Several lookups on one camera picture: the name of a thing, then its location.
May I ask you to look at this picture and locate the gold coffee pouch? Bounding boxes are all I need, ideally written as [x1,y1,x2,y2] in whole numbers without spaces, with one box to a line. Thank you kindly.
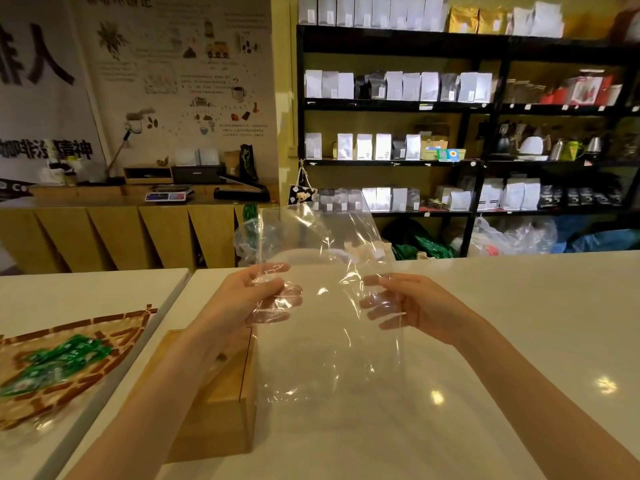
[477,7,509,35]
[448,6,480,34]

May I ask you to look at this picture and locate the desk lamp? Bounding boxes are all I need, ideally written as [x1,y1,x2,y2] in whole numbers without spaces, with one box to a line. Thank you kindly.
[104,107,157,181]

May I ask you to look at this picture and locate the person's left hand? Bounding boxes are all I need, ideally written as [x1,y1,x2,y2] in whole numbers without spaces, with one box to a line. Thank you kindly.
[196,263,304,346]

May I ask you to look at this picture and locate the woven bamboo tray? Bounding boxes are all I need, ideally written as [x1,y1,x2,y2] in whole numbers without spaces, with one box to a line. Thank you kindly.
[0,305,159,431]

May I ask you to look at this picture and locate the black metal shelf unit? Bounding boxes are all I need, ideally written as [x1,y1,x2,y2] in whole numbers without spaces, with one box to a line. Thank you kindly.
[295,24,640,258]

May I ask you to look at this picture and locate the white kettle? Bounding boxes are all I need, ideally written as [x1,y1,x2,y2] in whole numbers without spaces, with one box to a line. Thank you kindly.
[516,136,550,161]

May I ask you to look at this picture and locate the row of white and black pouches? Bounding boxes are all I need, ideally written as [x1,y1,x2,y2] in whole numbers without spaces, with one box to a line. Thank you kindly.
[304,70,494,103]

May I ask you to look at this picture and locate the person's right hand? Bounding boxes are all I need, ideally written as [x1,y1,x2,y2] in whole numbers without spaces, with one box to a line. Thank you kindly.
[359,273,484,346]

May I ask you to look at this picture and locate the black printer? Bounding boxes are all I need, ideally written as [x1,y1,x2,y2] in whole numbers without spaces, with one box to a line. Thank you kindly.
[171,164,226,185]

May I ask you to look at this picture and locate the person's right forearm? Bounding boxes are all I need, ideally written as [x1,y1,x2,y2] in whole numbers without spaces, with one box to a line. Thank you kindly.
[452,317,640,480]

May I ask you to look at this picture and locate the row of small white pouches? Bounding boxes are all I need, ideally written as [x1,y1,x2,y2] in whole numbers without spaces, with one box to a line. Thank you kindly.
[304,132,422,161]

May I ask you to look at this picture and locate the row of tall white pouches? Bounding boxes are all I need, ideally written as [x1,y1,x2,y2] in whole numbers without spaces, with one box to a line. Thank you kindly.
[298,0,447,31]

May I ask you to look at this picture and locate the blue plastic bag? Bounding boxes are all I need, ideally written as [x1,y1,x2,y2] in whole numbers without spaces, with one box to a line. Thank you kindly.
[564,229,640,255]

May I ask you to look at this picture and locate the pile of green packets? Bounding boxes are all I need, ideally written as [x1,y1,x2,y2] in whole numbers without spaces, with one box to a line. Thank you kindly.
[0,334,115,398]

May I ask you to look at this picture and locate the red and white boxes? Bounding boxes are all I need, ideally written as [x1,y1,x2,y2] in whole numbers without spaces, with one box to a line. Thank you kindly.
[539,74,624,106]

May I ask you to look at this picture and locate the colourful small boxes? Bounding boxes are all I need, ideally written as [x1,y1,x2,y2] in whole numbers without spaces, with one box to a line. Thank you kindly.
[420,137,467,162]

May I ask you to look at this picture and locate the person's left forearm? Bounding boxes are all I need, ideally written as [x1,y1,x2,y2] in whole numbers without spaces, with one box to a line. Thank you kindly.
[64,319,236,480]

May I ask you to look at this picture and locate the black heat sealer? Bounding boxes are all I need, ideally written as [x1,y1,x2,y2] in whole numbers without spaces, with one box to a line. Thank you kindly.
[213,174,272,202]

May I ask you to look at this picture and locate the group of large white pouches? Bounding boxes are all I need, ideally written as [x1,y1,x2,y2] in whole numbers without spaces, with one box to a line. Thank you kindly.
[477,177,542,212]

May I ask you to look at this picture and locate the white illustrated wall poster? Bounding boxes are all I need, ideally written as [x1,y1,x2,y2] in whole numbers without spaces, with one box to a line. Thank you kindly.
[70,0,279,168]

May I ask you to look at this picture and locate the white paper bags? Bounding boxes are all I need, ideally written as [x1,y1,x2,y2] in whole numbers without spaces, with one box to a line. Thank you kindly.
[174,147,221,167]

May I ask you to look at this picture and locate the digital scale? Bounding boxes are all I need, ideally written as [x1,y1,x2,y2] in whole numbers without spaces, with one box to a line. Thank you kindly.
[144,184,195,203]

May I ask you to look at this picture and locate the white banner with black characters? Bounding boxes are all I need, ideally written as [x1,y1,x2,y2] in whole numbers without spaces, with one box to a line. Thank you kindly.
[0,0,107,186]

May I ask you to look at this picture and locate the row of grey and white pouches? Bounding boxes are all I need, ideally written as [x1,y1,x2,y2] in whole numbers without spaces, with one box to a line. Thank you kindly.
[319,187,422,213]

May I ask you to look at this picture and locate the white crumpled pouches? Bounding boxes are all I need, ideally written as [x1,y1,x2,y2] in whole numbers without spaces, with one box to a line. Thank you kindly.
[506,1,565,38]

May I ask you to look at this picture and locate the wooden counter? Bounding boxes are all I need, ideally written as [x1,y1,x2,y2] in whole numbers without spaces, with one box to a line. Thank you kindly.
[0,184,281,274]

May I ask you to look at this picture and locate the wooden box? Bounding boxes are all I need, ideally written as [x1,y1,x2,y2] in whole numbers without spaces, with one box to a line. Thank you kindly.
[120,327,259,464]

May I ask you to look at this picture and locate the black kettle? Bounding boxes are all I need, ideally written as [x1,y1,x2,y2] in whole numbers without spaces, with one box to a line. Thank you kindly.
[495,122,517,155]

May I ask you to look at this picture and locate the row of small black pouches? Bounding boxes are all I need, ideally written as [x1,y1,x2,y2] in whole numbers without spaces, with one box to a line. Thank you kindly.
[540,184,624,209]

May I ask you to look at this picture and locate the wooden desk organiser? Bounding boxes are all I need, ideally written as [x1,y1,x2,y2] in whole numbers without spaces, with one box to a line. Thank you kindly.
[123,164,174,185]

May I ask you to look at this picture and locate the black standing pouch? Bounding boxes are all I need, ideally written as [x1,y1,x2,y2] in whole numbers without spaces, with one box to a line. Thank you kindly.
[238,143,259,183]

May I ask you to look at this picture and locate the clear plastic bag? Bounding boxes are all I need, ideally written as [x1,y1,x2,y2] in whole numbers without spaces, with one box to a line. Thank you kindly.
[244,205,407,411]

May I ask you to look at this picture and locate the green plastic bag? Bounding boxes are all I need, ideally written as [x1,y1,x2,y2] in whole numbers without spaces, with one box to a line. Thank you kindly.
[384,219,457,261]

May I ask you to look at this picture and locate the crumpled clear plastic bags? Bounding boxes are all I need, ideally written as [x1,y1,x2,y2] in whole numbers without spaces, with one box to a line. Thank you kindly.
[469,217,559,258]

